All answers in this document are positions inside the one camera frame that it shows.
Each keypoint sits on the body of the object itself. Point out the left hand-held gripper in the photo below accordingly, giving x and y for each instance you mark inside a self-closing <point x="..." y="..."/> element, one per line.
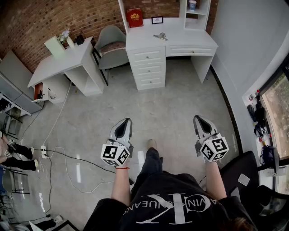
<point x="115" y="154"/>

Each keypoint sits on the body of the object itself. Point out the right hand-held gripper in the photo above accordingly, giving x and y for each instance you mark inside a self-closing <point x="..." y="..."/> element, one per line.
<point x="214" y="149"/>

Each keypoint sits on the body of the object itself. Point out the silver metal binder clip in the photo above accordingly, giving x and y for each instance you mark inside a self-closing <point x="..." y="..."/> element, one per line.
<point x="160" y="36"/>

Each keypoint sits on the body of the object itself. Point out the person's left forearm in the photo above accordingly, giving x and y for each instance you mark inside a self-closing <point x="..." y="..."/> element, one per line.
<point x="120" y="185"/>

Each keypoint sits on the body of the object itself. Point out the person's right forearm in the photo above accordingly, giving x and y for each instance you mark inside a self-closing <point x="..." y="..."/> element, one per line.
<point x="214" y="180"/>

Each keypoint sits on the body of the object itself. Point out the person's beige shoe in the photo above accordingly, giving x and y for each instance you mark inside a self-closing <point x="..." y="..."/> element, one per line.
<point x="151" y="143"/>

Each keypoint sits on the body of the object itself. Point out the person's black trouser leg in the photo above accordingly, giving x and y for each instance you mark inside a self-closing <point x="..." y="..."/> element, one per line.
<point x="152" y="162"/>

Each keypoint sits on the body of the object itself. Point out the black office chair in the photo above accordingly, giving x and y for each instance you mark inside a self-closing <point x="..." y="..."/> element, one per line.
<point x="246" y="162"/>

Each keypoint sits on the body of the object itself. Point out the black bag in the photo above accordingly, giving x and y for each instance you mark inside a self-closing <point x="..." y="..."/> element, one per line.
<point x="259" y="115"/>

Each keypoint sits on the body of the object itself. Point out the white small bottle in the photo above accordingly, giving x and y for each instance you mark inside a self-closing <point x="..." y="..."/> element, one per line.
<point x="251" y="96"/>

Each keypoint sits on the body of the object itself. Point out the white small desk drawer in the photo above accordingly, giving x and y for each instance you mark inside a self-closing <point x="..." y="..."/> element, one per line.
<point x="142" y="56"/>
<point x="145" y="81"/>
<point x="144" y="70"/>

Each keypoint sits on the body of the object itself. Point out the grey square pad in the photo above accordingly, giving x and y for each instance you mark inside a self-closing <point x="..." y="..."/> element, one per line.
<point x="243" y="179"/>

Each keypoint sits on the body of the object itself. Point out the purple backpack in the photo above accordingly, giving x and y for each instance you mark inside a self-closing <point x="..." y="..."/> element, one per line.
<point x="267" y="154"/>

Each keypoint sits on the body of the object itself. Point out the person's black printed t-shirt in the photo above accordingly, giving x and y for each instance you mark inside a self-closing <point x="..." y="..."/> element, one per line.
<point x="171" y="189"/>

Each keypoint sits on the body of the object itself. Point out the window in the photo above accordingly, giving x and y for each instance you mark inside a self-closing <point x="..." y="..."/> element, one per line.
<point x="280" y="108"/>

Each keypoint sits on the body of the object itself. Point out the white power strip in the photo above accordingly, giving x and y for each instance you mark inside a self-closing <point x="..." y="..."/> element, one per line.
<point x="43" y="151"/>

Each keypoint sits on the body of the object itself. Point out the white wide desk drawer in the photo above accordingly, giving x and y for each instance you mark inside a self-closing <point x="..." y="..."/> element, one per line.
<point x="180" y="51"/>

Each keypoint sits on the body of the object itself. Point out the white plain desk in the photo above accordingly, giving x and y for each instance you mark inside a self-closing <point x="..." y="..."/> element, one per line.
<point x="67" y="58"/>

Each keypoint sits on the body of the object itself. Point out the orange box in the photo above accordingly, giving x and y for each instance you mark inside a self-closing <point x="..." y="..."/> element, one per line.
<point x="38" y="90"/>

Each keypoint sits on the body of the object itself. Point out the white desk with hutch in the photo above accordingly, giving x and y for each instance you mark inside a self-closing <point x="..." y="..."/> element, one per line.
<point x="173" y="38"/>

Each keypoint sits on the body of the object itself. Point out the black pen holder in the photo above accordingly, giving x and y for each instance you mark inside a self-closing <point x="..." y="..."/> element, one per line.
<point x="79" y="40"/>

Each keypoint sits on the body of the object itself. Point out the white flowers in black vase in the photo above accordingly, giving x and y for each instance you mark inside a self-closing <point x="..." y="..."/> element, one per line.
<point x="70" y="42"/>

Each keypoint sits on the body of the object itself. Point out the grey metal table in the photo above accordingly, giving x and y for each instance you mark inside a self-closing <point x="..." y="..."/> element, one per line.
<point x="20" y="99"/>

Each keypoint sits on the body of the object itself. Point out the white tall box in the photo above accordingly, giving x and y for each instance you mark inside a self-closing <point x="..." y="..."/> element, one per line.
<point x="54" y="46"/>

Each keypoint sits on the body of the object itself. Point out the red book with gold print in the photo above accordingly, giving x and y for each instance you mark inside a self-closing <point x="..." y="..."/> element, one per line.
<point x="134" y="18"/>

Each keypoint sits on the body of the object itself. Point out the white jar with blue print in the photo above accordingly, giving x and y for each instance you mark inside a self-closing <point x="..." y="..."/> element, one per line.
<point x="192" y="5"/>

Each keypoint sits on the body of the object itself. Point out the white partition panel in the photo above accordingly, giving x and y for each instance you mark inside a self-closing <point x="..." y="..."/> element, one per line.
<point x="13" y="67"/>

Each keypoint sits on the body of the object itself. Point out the grey armchair with black frame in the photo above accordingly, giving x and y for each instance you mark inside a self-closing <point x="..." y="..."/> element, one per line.
<point x="111" y="33"/>

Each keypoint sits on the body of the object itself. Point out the black picture frame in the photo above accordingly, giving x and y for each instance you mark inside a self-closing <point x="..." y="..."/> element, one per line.
<point x="157" y="20"/>

